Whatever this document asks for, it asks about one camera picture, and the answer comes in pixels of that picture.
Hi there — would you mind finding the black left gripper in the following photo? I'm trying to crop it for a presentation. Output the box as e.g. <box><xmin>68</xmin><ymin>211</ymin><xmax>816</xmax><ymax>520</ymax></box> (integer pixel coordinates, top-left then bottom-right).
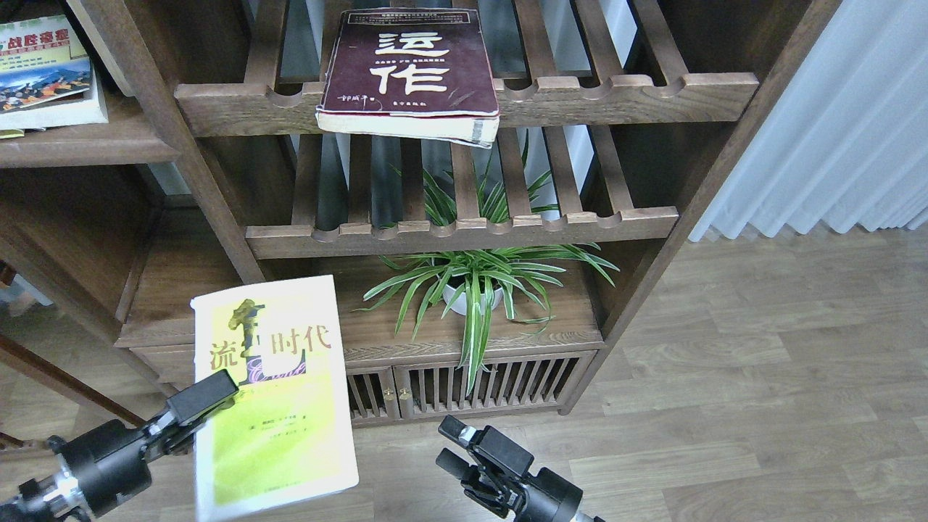
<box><xmin>21</xmin><ymin>370</ymin><xmax>239</xmax><ymax>519</ymax></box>

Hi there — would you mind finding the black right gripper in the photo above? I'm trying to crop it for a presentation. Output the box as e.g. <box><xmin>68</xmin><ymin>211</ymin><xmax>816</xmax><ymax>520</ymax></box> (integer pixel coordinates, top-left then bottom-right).
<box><xmin>436</xmin><ymin>414</ymin><xmax>603</xmax><ymax>521</ymax></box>

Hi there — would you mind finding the yellow green book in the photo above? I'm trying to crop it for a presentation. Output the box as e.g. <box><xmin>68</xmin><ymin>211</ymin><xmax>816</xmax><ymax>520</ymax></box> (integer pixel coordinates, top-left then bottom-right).
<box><xmin>190</xmin><ymin>275</ymin><xmax>359</xmax><ymax>521</ymax></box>

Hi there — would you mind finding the colourful 300 paperback book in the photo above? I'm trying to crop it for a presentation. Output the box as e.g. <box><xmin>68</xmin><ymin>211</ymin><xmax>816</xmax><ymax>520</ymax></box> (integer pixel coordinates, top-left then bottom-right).
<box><xmin>1</xmin><ymin>14</ymin><xmax>109</xmax><ymax>138</ymax></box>

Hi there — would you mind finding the dark red book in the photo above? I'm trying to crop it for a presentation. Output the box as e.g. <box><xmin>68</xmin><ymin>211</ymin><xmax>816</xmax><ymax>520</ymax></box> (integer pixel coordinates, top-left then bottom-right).
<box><xmin>316</xmin><ymin>7</ymin><xmax>500</xmax><ymax>149</ymax></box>

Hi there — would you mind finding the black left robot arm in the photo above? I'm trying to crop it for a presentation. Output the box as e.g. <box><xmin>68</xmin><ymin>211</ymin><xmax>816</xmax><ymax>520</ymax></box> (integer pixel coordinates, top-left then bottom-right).
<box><xmin>2</xmin><ymin>370</ymin><xmax>239</xmax><ymax>521</ymax></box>

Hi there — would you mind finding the white plant pot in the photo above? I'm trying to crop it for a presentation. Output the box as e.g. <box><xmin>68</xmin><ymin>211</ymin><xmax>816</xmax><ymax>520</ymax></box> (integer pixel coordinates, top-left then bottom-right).
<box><xmin>442</xmin><ymin>278</ymin><xmax>503</xmax><ymax>317</ymax></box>

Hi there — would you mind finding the dark wooden bookshelf unit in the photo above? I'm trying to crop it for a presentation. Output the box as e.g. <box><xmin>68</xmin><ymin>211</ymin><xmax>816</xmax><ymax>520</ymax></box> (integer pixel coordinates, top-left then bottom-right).
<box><xmin>2</xmin><ymin>1</ymin><xmax>840</xmax><ymax>424</ymax></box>

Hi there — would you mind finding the white pleated curtain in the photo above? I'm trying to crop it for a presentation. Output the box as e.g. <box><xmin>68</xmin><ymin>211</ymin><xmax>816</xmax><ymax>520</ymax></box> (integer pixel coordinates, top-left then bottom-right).
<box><xmin>689</xmin><ymin>1</ymin><xmax>927</xmax><ymax>241</ymax></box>

